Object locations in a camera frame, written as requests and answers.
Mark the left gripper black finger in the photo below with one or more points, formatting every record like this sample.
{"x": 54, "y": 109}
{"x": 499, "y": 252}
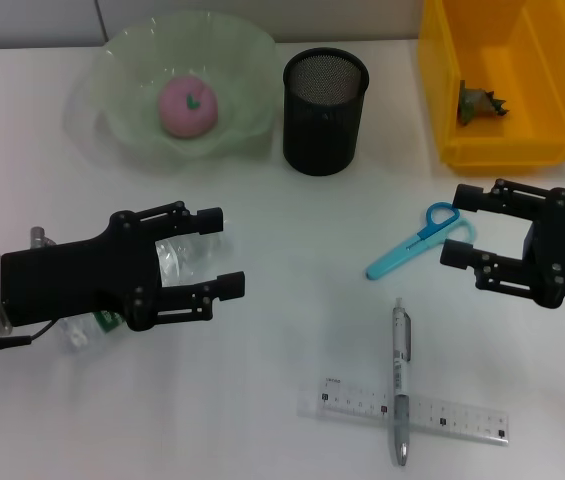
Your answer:
{"x": 232, "y": 286}

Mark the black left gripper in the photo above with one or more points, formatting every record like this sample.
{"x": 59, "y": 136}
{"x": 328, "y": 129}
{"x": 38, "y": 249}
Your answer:
{"x": 72, "y": 280}

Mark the clear green-label water bottle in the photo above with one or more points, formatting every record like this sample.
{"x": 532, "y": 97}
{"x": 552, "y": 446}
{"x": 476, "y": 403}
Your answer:
{"x": 177, "y": 262}

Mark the pink toy peach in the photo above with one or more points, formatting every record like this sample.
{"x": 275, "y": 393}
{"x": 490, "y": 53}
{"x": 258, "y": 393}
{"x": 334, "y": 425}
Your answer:
{"x": 182, "y": 115}

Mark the green plastic wrapper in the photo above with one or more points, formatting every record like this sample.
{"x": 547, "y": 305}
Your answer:
{"x": 474, "y": 102}

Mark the blue scissors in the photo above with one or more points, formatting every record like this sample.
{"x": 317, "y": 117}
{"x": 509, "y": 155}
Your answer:
{"x": 387, "y": 265}

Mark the black mesh pen holder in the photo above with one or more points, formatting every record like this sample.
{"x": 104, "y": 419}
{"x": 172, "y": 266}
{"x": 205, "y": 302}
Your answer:
{"x": 322, "y": 135}

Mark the silver pen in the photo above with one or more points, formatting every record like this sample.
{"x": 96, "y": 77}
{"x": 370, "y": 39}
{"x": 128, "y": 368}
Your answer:
{"x": 398, "y": 380}

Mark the translucent green fruit bowl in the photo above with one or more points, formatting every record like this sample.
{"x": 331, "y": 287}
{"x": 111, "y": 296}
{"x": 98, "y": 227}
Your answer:
{"x": 127, "y": 65}

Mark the transparent plastic ruler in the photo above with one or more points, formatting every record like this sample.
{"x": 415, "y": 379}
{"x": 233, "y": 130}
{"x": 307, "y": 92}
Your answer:
{"x": 462, "y": 420}

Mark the yellow plastic bin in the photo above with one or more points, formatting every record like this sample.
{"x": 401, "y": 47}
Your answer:
{"x": 537, "y": 135}

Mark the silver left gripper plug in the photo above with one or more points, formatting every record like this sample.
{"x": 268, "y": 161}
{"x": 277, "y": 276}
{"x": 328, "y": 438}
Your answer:
{"x": 41, "y": 237}

